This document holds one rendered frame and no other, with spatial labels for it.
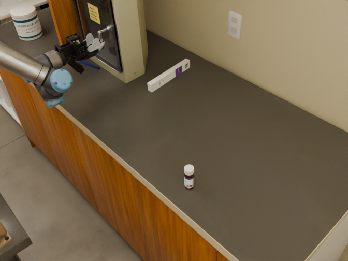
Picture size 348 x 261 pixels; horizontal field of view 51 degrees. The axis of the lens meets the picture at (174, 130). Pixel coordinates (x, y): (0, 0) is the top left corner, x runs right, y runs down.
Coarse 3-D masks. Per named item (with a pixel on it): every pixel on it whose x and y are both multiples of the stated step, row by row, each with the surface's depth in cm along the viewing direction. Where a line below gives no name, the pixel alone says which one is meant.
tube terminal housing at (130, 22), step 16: (112, 0) 142; (128, 0) 146; (128, 16) 150; (144, 16) 174; (128, 32) 154; (144, 32) 174; (128, 48) 159; (144, 48) 174; (128, 64) 163; (144, 64) 174; (128, 80) 168
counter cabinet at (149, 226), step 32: (32, 96) 198; (32, 128) 241; (64, 128) 182; (64, 160) 217; (96, 160) 168; (96, 192) 198; (128, 192) 156; (128, 224) 182; (160, 224) 147; (160, 256) 169; (192, 256) 138; (224, 256) 116; (320, 256) 121
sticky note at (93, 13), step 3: (90, 6) 155; (93, 6) 153; (90, 9) 156; (93, 9) 154; (96, 9) 152; (90, 12) 158; (93, 12) 156; (96, 12) 154; (90, 15) 159; (93, 15) 157; (96, 15) 155; (93, 18) 158; (96, 18) 156; (96, 21) 157; (99, 21) 155
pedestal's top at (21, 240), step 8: (0, 200) 122; (0, 208) 120; (8, 208) 120; (0, 216) 118; (8, 216) 118; (8, 224) 116; (16, 224) 115; (8, 232) 113; (16, 232) 113; (24, 232) 113; (16, 240) 111; (24, 240) 111; (8, 248) 109; (16, 248) 111; (24, 248) 113; (0, 256) 108; (8, 256) 110
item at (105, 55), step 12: (84, 0) 156; (96, 0) 149; (108, 0) 142; (84, 12) 162; (108, 12) 146; (84, 24) 167; (96, 24) 159; (108, 24) 151; (84, 36) 174; (96, 36) 164; (108, 36) 156; (108, 48) 162; (108, 60) 167; (120, 60) 160; (120, 72) 165
